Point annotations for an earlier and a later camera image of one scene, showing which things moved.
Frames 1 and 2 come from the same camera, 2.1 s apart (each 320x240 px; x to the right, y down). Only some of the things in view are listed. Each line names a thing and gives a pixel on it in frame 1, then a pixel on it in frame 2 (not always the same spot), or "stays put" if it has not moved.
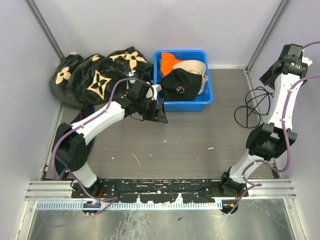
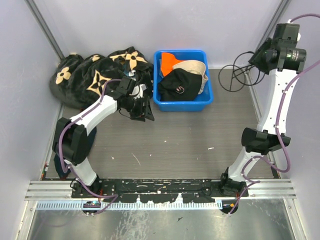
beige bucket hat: [195, 66] stays put
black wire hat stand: [258, 102] -> [232, 78]
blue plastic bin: [206, 97] stays put
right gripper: [267, 78] -> [256, 59]
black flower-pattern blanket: [87, 82] stays put
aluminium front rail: [41, 190] stays put
